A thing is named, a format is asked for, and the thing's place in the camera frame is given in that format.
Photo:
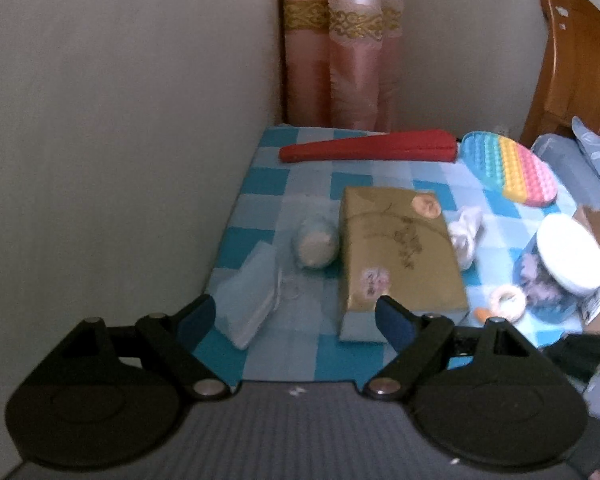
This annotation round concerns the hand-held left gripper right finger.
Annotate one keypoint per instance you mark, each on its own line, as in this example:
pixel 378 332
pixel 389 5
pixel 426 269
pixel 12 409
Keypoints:
pixel 395 322

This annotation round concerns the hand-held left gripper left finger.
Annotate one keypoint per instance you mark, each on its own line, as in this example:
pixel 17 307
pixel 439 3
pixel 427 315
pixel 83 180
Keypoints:
pixel 195 317

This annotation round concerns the light blue face mask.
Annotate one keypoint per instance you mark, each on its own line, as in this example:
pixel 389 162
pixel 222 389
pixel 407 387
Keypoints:
pixel 247 295

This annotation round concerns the white hair scrunchie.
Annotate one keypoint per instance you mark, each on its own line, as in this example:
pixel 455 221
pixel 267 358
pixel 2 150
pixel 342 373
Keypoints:
pixel 517 305

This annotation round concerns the orange soft rubber piece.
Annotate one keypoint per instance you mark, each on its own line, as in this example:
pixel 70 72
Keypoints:
pixel 482 314

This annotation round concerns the white cloth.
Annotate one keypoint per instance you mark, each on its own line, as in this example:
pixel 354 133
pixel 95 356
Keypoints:
pixel 465 235

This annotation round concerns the gold paper-wrapped box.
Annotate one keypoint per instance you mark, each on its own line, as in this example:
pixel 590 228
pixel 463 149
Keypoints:
pixel 395 250

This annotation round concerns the clear jar with white lid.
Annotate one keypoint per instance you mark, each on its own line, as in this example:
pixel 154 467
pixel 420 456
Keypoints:
pixel 570 250

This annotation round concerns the white round puff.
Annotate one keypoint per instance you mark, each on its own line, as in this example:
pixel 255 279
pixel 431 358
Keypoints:
pixel 316 242

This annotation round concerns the blue checkered tablecloth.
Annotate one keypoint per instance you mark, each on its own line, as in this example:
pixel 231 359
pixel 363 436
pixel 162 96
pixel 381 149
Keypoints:
pixel 305 180

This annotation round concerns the red folded fan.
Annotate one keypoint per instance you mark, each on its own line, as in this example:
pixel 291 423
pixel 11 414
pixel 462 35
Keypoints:
pixel 380 145

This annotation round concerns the rainbow pop bubble toy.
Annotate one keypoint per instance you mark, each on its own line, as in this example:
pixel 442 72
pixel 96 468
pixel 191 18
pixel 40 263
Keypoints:
pixel 510 167

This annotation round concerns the blue patterned pillow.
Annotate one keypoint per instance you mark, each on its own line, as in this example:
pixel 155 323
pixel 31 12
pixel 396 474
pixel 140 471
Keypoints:
pixel 595 150

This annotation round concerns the pink gold-trimmed curtain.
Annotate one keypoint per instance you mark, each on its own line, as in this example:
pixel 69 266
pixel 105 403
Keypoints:
pixel 345 60

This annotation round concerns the wooden bed headboard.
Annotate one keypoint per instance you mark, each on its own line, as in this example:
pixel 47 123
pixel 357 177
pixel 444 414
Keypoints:
pixel 580 70

